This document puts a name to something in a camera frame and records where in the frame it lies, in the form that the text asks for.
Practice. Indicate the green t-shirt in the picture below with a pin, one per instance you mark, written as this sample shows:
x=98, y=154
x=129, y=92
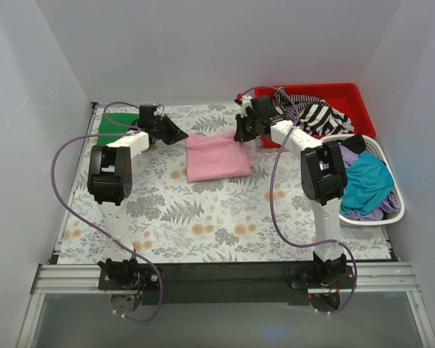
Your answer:
x=106, y=127

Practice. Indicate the pink t-shirt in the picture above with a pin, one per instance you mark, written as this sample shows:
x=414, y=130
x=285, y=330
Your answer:
x=217, y=157

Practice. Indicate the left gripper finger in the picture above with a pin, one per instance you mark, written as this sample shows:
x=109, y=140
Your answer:
x=172, y=130
x=173, y=138

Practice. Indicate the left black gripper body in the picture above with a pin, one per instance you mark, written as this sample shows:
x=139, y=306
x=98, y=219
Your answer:
x=164, y=128

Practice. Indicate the aluminium frame rail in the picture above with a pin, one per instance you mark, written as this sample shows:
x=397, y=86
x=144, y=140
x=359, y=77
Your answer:
x=86, y=279

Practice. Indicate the floral table mat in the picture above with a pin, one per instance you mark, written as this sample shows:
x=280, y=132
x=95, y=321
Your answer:
x=171, y=220

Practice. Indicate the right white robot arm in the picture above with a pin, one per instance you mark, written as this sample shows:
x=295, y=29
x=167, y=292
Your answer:
x=322, y=173

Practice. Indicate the black garment in basket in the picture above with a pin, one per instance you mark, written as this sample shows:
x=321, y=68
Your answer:
x=355, y=143

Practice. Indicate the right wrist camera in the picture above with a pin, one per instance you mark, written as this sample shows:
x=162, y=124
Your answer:
x=245, y=102

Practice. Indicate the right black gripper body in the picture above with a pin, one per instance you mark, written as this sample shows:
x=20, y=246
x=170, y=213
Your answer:
x=249, y=127

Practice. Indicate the teal t-shirt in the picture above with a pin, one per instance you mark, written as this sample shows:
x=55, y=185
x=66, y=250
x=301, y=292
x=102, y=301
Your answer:
x=369, y=184

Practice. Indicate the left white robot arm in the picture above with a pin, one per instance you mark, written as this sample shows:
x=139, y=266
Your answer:
x=110, y=182

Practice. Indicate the red plastic bin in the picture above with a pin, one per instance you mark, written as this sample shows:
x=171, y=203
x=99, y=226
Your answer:
x=345, y=97

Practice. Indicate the black white striped shirt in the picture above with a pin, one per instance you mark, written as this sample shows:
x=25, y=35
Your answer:
x=312, y=114

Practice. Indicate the white laundry basket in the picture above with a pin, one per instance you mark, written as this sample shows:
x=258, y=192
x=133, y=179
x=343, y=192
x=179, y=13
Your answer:
x=392, y=209

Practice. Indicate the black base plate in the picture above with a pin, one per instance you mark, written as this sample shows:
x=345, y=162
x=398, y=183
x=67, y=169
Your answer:
x=222, y=282

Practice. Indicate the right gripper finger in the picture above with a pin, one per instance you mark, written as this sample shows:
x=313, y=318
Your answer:
x=255, y=133
x=240, y=129

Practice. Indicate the lavender t-shirt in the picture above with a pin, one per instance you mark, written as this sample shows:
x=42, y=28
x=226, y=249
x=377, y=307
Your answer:
x=348, y=156

